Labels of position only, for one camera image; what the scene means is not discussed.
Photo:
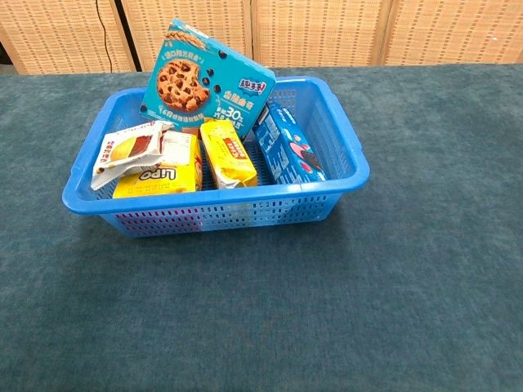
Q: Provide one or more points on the blue Oreo cookie box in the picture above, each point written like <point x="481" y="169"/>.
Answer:
<point x="286" y="151"/>

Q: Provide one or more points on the yellow cracker packet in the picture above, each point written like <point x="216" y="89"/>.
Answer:
<point x="229" y="155"/>

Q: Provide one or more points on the yellow Lipo biscuit bag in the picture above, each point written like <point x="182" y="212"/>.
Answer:
<point x="163" y="179"/>

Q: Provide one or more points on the teal chocolate chip cookie box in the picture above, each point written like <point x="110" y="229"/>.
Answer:
<point x="184" y="81"/>

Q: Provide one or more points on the white cake snack packet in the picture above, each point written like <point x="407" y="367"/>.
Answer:
<point x="122" y="151"/>

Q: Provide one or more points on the blue plastic perforated basket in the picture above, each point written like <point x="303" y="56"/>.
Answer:
<point x="204" y="200"/>

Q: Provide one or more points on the teal table cloth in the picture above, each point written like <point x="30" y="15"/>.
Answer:
<point x="261" y="306"/>

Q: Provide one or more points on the woven bamboo screen panel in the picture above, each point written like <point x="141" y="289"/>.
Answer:
<point x="151" y="24"/>
<point x="53" y="32"/>
<point x="318" y="32"/>
<point x="457" y="32"/>

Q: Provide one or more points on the black stand pole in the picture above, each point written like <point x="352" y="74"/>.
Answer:
<point x="127" y="36"/>

